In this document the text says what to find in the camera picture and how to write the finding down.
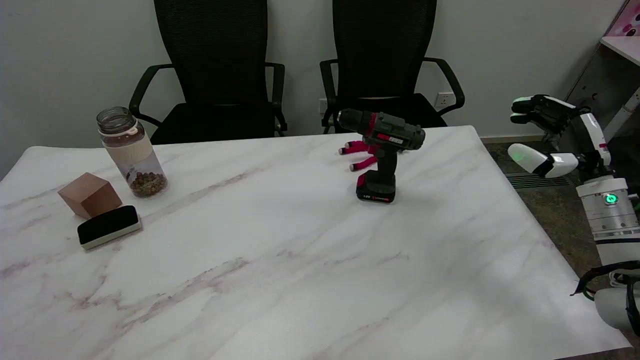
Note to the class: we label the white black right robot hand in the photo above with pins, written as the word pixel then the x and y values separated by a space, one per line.
pixel 590 135

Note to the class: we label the dark green power screwdriver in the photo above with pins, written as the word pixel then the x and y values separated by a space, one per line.
pixel 385 135

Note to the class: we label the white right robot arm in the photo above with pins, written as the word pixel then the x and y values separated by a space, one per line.
pixel 612 225

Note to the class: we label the grey panel with cartoon print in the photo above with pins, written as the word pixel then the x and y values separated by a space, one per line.
pixel 595 80

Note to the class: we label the dark floor vent grille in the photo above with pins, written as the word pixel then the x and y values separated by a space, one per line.
pixel 525 181

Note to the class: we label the pink printed poster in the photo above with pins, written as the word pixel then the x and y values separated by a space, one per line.
pixel 626 19

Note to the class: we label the black mesh office chair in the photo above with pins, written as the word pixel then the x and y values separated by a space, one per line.
pixel 385 60
pixel 215 75

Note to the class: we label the clear jar with brown beans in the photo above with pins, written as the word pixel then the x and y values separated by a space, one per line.
pixel 132 152

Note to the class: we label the black white board eraser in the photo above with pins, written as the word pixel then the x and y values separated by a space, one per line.
pixel 108 225

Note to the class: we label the brown wooden cube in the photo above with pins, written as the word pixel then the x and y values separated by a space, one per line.
pixel 90 194

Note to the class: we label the white wall socket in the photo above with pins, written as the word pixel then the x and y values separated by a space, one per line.
pixel 444 99
pixel 322 105

